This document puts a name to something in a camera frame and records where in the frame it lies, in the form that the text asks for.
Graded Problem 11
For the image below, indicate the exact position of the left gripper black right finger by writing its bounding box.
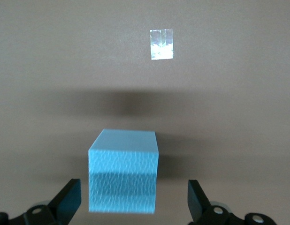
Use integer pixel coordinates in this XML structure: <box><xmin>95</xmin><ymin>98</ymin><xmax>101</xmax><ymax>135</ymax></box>
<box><xmin>187</xmin><ymin>180</ymin><xmax>277</xmax><ymax>225</ymax></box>

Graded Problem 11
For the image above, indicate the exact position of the light blue foam block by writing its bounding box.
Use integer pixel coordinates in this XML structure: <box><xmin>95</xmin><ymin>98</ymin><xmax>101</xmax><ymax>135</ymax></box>
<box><xmin>87</xmin><ymin>128</ymin><xmax>159</xmax><ymax>215</ymax></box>

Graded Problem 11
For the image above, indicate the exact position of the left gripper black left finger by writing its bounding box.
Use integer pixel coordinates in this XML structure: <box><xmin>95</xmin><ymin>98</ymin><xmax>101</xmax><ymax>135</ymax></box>
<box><xmin>0</xmin><ymin>179</ymin><xmax>82</xmax><ymax>225</ymax></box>

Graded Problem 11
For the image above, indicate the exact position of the clear tape piece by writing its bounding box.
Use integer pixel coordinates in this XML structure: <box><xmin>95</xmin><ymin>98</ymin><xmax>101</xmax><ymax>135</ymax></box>
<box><xmin>149</xmin><ymin>28</ymin><xmax>175</xmax><ymax>61</ymax></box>

